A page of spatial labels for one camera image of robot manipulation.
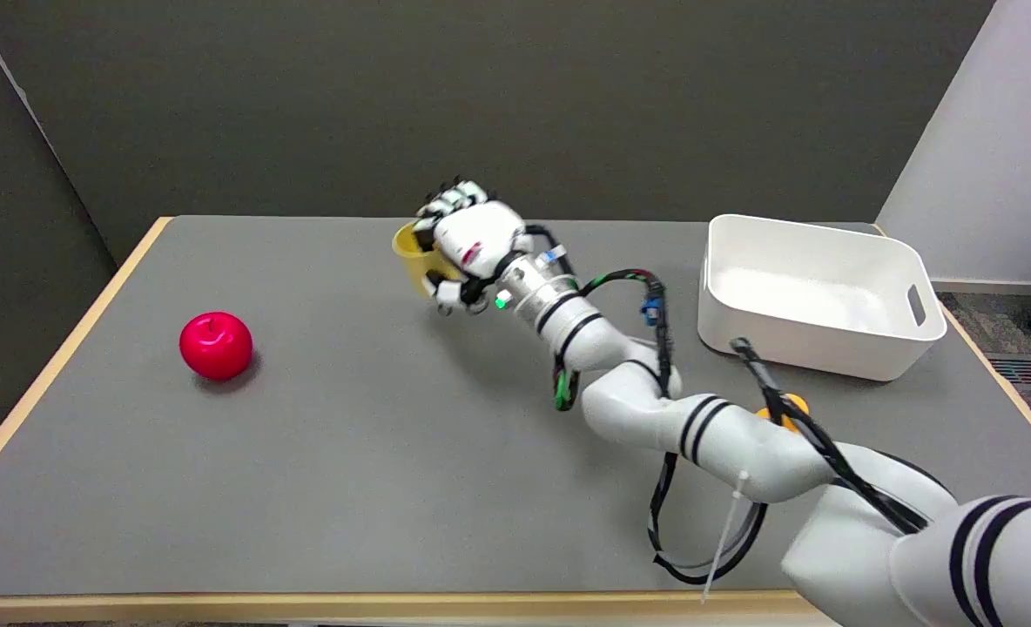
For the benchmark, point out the white zip tie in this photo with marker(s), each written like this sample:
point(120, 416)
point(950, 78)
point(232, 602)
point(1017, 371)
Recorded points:
point(724, 544)

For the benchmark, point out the orange round object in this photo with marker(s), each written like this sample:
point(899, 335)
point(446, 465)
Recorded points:
point(791, 409)

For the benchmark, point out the red apple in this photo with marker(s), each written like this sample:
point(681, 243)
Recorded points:
point(216, 346)

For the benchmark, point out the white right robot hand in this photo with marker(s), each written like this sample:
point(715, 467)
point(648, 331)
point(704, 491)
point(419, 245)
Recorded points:
point(479, 237)

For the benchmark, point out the white plastic box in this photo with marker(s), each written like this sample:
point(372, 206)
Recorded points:
point(816, 296)

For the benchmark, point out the floor vent grille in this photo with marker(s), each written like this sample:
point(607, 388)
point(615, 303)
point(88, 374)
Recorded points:
point(1022, 371)

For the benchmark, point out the yellow cup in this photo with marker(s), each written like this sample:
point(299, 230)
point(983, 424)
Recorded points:
point(415, 257)

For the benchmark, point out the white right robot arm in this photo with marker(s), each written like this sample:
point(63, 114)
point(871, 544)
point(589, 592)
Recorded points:
point(742, 435)

